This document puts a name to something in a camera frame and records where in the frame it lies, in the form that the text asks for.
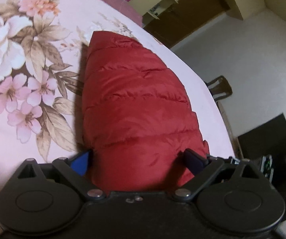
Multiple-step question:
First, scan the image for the floral bed sheet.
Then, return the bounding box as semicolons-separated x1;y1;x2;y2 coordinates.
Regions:
0;0;236;192

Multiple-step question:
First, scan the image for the wooden chair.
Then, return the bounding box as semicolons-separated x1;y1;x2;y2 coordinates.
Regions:
205;75;233;102

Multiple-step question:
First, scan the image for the green and white box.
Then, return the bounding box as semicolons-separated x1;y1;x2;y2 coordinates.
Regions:
260;154;273;180

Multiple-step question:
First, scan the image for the black cabinet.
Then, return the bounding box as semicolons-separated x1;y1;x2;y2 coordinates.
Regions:
236;113;286;181

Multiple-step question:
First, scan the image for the brown wooden door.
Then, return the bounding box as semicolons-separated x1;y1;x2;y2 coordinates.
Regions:
144;0;233;48

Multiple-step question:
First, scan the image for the wooden table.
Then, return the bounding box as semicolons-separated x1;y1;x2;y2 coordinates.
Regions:
216;101;241;160

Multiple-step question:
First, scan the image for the cream corner shelf unit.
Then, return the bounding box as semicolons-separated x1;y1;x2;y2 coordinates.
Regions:
142;0;218;28

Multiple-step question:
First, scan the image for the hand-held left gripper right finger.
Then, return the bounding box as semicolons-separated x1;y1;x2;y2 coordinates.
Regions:
173;149;262;201

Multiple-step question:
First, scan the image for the red puffer jacket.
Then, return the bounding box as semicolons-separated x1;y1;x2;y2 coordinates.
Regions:
77;30;211;192

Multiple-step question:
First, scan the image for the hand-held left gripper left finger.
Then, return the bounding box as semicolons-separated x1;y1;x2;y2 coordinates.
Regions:
16;149;106;202

